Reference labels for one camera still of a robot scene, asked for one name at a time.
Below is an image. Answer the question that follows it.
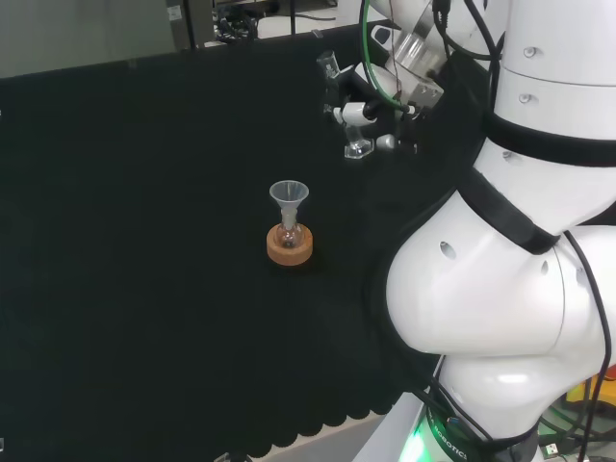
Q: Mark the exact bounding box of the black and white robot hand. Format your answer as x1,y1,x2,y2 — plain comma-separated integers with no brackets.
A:
332,61,435,156

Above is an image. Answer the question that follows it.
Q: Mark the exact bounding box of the clear glass graduated cylinder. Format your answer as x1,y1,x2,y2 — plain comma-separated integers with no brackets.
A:
316,49,375,161

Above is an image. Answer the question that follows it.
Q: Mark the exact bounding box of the small round-bottom glass flask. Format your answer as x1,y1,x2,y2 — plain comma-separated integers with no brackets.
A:
275,211,304,249

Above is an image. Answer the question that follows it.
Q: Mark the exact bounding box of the clear plastic funnel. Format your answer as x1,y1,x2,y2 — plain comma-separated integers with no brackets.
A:
269,179,312,228

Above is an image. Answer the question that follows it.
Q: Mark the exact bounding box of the black bench cloth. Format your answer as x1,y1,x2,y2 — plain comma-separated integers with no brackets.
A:
0,22,482,462

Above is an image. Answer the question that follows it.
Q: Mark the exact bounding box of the grey panel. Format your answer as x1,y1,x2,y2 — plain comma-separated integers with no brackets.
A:
0,0,170,79

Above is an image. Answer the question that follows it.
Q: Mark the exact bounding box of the yellow stop button box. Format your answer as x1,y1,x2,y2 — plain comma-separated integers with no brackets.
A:
565,366,616,411

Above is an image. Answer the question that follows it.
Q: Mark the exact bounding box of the green robot cable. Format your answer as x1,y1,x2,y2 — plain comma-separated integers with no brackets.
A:
360,0,416,113

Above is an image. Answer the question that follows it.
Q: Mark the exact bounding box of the round cork ring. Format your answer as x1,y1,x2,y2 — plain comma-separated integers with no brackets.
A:
266,222,316,267

